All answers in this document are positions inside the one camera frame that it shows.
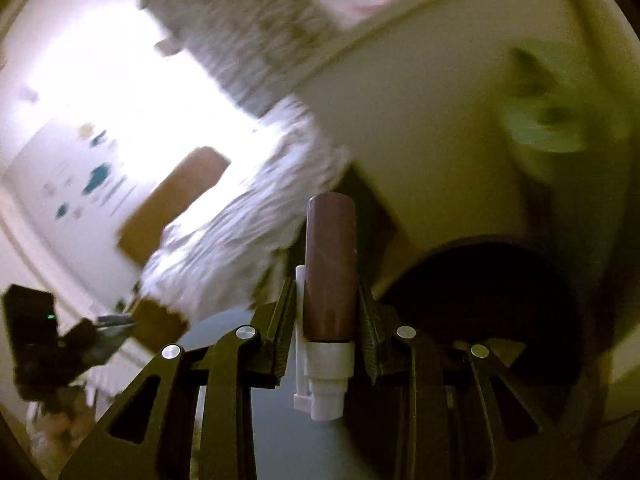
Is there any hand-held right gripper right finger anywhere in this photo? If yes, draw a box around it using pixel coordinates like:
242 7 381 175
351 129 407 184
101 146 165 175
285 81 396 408
356 285 581 480

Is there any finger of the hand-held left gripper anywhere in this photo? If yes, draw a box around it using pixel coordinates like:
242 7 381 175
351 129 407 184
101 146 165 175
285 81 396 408
92 313 139 362

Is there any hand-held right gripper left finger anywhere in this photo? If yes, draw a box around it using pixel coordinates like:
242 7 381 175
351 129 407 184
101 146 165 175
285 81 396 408
59 276 298 480

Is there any brown bottle with white cap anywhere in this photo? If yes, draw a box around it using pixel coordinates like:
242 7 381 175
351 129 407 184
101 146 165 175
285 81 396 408
292 192 360 422

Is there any black trash bin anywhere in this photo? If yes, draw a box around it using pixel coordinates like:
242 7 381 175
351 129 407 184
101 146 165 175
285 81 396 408
372 247 591 411

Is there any person's left forearm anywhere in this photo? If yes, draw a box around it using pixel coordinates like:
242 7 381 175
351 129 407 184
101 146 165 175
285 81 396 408
25 385 101 466

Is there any bed with white duvet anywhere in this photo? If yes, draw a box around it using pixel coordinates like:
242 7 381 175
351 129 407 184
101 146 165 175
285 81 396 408
140 97 351 326

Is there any brown wooden headboard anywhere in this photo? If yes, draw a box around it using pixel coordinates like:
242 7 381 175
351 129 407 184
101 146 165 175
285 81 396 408
117 146 232 266

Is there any white poster with teal shapes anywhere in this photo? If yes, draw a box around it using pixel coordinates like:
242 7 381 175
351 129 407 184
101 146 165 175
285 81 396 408
2 115 166 281

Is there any white cabinet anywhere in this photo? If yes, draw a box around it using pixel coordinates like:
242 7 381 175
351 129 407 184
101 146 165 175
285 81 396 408
295 0 640 311

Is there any patterned curtain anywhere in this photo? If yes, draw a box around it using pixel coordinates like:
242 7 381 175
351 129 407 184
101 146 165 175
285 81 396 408
140 0 351 118

